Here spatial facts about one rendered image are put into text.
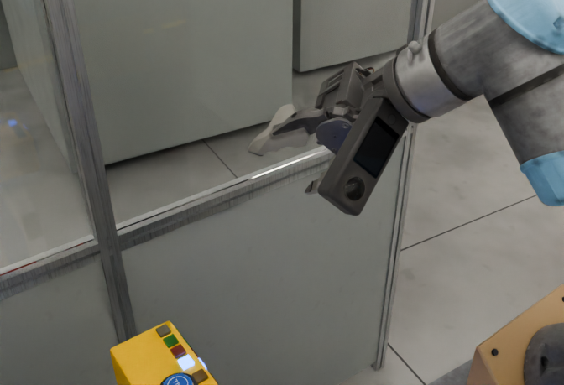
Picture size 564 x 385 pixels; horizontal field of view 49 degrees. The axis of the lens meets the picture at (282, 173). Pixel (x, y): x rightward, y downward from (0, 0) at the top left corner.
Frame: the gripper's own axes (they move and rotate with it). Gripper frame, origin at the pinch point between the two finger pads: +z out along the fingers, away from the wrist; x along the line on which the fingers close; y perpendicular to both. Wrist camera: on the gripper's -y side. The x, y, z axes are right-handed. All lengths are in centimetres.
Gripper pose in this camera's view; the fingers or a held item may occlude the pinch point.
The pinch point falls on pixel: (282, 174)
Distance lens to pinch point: 73.4
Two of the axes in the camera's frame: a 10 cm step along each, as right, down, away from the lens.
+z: -6.4, 3.6, 6.8
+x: -7.3, -5.4, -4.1
